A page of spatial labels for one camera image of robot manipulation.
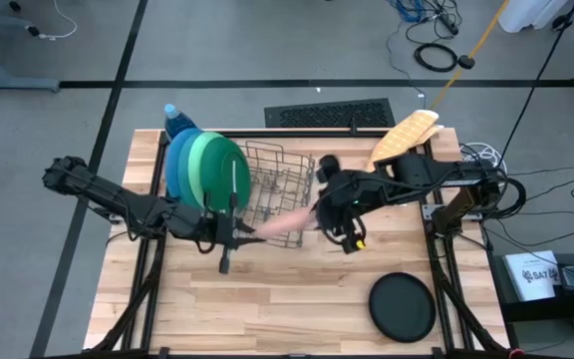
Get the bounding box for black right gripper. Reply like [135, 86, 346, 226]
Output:
[311, 153, 369, 255]

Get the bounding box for black side shelf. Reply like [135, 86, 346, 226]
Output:
[490, 251, 574, 323]

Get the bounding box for black hanging cable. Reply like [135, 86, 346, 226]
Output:
[499, 0, 574, 162]

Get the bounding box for blue plate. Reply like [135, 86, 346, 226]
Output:
[164, 128, 202, 199]

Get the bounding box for blue floor cable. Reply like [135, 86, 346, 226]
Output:
[396, 0, 426, 24]

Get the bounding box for black floor vent grate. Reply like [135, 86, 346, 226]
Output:
[264, 98, 397, 129]

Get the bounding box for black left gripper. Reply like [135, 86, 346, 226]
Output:
[206, 192, 268, 274]

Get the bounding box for pink plate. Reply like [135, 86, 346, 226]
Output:
[255, 206, 318, 239]

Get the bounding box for light green plate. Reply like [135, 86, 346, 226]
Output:
[186, 131, 224, 210]

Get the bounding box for blue dish soap bottle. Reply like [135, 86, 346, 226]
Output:
[162, 103, 198, 144]

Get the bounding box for dark green plate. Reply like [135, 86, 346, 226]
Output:
[198, 137, 252, 214]

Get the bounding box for black plate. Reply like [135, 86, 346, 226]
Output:
[368, 271, 437, 344]

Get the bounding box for white SA7 booklet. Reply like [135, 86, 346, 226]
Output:
[503, 249, 565, 303]

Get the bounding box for grey wire dish rack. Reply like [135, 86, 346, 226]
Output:
[239, 140, 317, 249]

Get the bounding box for yellow hanging cable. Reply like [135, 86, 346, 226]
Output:
[429, 0, 511, 112]

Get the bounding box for coiled black cable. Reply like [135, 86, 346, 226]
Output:
[413, 43, 459, 74]

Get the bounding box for yellow waffle dish towel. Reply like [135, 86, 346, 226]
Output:
[365, 109, 445, 174]

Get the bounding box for white cable bundle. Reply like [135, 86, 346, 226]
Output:
[458, 142, 502, 176]

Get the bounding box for grey desk foot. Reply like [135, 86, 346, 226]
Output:
[0, 77, 62, 93]

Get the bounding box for white floor cable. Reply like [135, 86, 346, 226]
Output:
[37, 0, 78, 41]

